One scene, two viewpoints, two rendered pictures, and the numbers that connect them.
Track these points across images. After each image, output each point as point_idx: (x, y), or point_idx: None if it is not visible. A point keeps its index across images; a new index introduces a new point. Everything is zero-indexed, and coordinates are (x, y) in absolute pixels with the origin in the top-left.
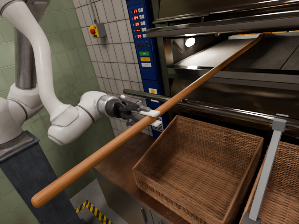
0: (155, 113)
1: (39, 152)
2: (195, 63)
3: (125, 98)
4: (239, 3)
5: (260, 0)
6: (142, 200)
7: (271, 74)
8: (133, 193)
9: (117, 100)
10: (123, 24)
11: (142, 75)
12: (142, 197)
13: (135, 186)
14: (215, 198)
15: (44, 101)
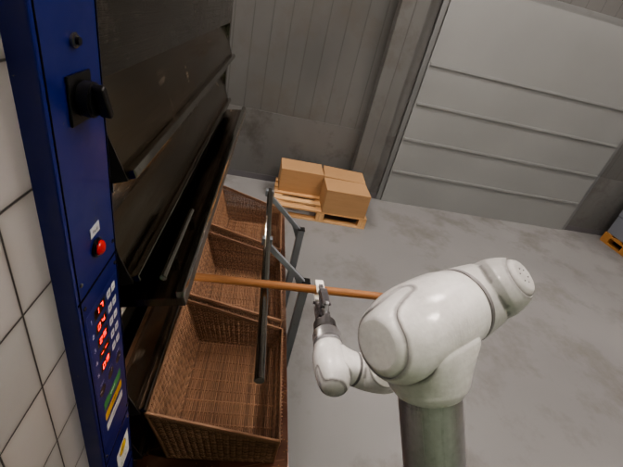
0: (320, 281)
1: None
2: None
3: (326, 299)
4: (175, 187)
5: (181, 177)
6: (286, 438)
7: None
8: (286, 459)
9: (326, 315)
10: (33, 417)
11: (107, 454)
12: (282, 442)
13: (273, 466)
14: (237, 365)
15: None
